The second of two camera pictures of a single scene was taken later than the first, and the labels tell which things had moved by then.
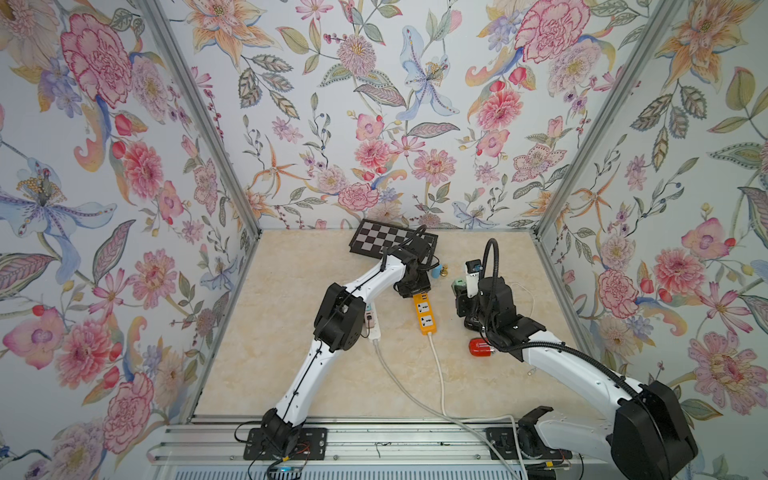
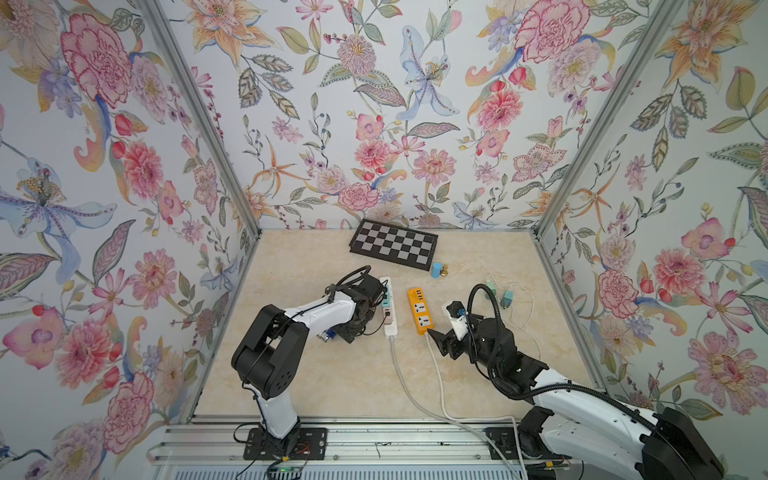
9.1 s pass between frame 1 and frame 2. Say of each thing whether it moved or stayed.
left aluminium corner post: stayed
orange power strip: stayed
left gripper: moved
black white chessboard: stayed
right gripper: moved
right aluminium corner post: stayed
